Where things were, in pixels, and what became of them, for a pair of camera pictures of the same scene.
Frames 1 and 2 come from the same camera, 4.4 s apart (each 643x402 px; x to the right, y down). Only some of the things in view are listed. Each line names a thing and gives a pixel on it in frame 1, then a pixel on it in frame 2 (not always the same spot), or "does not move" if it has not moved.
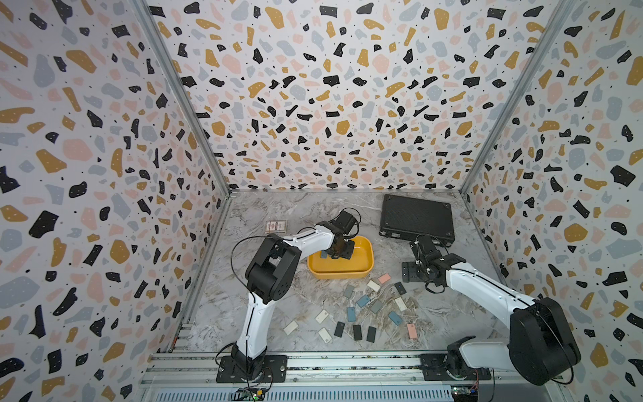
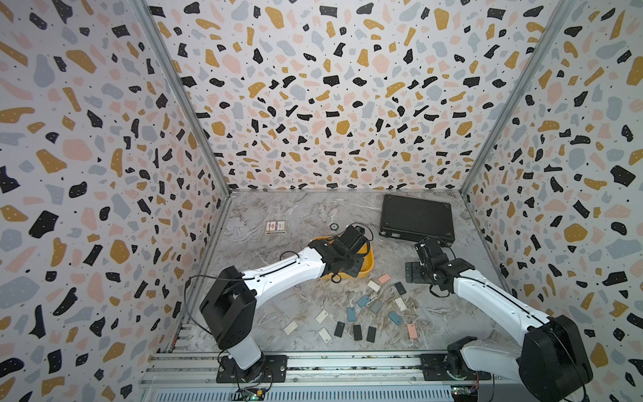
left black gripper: [349, 251] -> [355, 271]
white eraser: [373, 286] does not move
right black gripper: [407, 270] does not move
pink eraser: [384, 278] does not move
